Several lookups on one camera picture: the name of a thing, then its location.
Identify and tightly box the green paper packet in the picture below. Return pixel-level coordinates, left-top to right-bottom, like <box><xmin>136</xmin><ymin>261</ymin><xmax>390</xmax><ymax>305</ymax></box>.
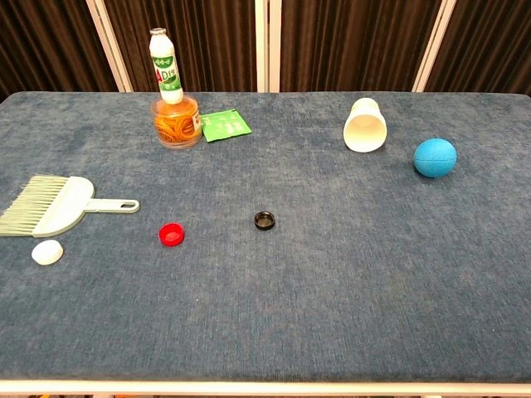
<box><xmin>200</xmin><ymin>109</ymin><xmax>253</xmax><ymax>143</ymax></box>

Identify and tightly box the white folding screen frame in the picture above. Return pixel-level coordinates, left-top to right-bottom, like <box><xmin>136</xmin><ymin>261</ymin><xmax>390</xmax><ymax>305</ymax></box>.
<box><xmin>85</xmin><ymin>0</ymin><xmax>458</xmax><ymax>94</ymax></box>

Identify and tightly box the red bottle cap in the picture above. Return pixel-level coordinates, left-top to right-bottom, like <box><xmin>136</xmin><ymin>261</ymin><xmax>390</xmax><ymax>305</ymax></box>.
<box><xmin>158</xmin><ymin>222</ymin><xmax>186</xmax><ymax>247</ymax></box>

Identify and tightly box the white paper cup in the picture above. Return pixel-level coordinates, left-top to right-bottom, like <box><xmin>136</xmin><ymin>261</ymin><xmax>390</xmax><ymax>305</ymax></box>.
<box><xmin>343</xmin><ymin>97</ymin><xmax>388</xmax><ymax>153</ymax></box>

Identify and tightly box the dark brown pleated curtain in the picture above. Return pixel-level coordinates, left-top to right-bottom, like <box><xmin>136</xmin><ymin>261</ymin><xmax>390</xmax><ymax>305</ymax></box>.
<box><xmin>0</xmin><ymin>0</ymin><xmax>531</xmax><ymax>100</ymax></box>

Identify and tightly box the blue fabric table cover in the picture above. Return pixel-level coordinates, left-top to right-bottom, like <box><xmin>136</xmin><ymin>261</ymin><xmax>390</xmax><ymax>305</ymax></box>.
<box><xmin>0</xmin><ymin>90</ymin><xmax>531</xmax><ymax>384</ymax></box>

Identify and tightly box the white bottle cap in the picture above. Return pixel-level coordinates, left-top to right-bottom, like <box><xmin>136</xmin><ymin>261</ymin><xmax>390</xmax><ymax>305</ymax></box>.
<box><xmin>31</xmin><ymin>239</ymin><xmax>65</xmax><ymax>266</ymax></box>

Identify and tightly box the black bottle cap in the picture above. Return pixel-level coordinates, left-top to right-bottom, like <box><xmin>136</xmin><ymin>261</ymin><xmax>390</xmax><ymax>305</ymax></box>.
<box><xmin>254</xmin><ymin>211</ymin><xmax>277</xmax><ymax>231</ymax></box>

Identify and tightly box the white green-labelled drink bottle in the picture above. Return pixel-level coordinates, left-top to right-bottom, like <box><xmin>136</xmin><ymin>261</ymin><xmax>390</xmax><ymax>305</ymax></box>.
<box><xmin>149</xmin><ymin>27</ymin><xmax>184</xmax><ymax>105</ymax></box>

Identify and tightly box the light green plastic brush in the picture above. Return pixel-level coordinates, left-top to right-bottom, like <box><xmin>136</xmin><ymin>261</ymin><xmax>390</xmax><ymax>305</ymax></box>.
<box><xmin>0</xmin><ymin>174</ymin><xmax>141</xmax><ymax>239</ymax></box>

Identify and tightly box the blue foam ball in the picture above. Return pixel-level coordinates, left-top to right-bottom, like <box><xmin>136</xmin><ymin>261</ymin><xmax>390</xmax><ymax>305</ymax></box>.
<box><xmin>413</xmin><ymin>138</ymin><xmax>458</xmax><ymax>179</ymax></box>

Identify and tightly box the clear jar of rubber bands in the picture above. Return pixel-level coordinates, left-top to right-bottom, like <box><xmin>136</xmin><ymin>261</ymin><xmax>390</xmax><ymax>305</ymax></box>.
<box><xmin>149</xmin><ymin>94</ymin><xmax>203</xmax><ymax>150</ymax></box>

